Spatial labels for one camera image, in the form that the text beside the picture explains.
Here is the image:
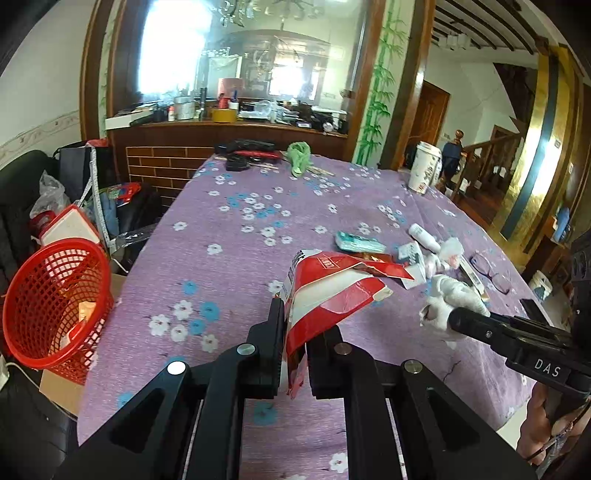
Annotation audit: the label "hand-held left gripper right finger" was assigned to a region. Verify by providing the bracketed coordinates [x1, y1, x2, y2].
[307, 325, 539, 480]

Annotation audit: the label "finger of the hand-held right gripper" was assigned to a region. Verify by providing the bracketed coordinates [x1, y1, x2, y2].
[448, 307, 514, 352]

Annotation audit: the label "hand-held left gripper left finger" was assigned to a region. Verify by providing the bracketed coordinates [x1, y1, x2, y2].
[51, 298, 287, 480]

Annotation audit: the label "red and white packet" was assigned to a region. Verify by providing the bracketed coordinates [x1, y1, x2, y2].
[279, 249, 414, 400]

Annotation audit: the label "white plastic bottle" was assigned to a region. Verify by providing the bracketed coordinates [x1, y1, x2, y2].
[409, 223, 441, 254]

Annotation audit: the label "teal tissue pack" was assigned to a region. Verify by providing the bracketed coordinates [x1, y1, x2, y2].
[335, 231, 386, 254]

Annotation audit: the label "red mesh basket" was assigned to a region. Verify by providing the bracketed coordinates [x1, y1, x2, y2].
[2, 239, 115, 386]

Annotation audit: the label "person's right forearm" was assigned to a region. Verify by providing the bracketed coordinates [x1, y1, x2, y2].
[516, 383, 591, 480]

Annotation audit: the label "white barcode carton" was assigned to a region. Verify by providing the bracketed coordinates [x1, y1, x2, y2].
[455, 263, 491, 305]

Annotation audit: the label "black phone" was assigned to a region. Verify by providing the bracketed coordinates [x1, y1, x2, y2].
[519, 298, 550, 324]

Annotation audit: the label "white bucket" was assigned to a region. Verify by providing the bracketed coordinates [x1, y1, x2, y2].
[529, 270, 555, 301]

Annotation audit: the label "small white plastic bag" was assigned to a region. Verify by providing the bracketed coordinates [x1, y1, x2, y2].
[440, 237, 465, 268]

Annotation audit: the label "purple floral tablecloth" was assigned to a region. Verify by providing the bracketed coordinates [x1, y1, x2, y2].
[76, 152, 568, 480]

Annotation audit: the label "green and white box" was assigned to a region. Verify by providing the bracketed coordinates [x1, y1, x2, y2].
[398, 242, 428, 289]

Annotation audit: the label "wooden stair railing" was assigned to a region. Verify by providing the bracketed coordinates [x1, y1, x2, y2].
[443, 129, 522, 204]

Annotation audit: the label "white cartoon print cup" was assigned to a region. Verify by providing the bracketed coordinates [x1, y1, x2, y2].
[407, 141, 443, 195]

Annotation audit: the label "dark jacket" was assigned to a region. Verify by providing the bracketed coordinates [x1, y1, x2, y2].
[441, 141, 465, 176]

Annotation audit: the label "gold mirrored pillar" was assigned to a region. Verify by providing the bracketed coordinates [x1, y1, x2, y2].
[501, 46, 587, 241]

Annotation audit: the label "green cloth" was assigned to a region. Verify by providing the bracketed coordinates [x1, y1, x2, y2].
[286, 141, 312, 178]

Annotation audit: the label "black tool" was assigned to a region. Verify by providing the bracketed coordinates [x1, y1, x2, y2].
[216, 138, 278, 153]

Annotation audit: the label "wooden counter ledge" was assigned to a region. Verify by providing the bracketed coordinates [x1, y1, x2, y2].
[106, 117, 349, 195]

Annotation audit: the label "wooden door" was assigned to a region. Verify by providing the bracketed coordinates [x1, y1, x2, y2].
[409, 80, 451, 158]

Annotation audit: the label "cardboard box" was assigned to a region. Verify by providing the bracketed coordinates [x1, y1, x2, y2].
[39, 272, 130, 416]

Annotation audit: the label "white and red storage box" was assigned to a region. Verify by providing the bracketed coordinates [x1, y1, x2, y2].
[39, 205, 102, 250]

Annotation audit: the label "row of counter items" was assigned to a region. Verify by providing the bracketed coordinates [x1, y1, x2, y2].
[105, 85, 349, 136]

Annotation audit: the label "clear plastic bag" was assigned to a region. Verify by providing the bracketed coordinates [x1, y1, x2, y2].
[30, 171, 72, 220]

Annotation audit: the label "black sofa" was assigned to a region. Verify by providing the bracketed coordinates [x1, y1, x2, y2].
[0, 150, 81, 480]

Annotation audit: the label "purple frame glasses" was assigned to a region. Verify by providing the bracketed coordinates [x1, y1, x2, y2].
[470, 253, 512, 296]

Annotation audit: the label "green bamboo wall decal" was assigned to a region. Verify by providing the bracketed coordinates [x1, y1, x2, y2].
[355, 0, 407, 167]

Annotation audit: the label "wooden arch frame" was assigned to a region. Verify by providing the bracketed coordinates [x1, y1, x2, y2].
[81, 0, 437, 169]

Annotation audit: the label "black bag with white strap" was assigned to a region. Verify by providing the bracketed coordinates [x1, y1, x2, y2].
[54, 141, 116, 195]

